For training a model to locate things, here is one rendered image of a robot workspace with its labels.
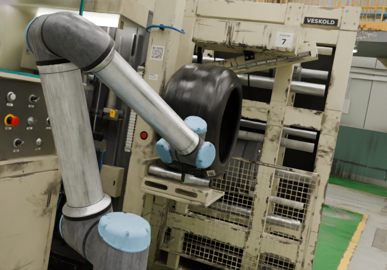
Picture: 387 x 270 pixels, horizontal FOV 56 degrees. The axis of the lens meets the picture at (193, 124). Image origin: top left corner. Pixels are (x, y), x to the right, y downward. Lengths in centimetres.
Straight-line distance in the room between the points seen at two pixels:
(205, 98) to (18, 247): 108
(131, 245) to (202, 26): 150
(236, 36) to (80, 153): 132
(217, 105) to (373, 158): 939
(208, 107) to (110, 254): 85
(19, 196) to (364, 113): 999
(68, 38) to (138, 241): 56
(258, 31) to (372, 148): 898
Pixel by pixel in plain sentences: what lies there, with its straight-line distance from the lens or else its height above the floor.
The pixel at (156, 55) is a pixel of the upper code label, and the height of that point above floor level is 150.
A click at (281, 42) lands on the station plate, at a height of 168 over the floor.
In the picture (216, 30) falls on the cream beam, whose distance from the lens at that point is 220.
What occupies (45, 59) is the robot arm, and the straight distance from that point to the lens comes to 106.
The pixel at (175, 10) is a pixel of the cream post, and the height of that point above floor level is 174.
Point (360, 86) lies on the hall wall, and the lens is 1110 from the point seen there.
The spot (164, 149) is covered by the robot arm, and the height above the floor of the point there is 109.
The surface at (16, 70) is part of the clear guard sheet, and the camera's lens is 169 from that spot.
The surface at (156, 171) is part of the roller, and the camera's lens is 190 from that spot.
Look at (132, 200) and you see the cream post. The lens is 208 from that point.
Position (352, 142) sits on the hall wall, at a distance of 1095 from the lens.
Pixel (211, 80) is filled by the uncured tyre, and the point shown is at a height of 139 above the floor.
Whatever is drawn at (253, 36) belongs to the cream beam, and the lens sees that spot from 214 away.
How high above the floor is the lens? 126
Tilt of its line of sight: 3 degrees down
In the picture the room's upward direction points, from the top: 10 degrees clockwise
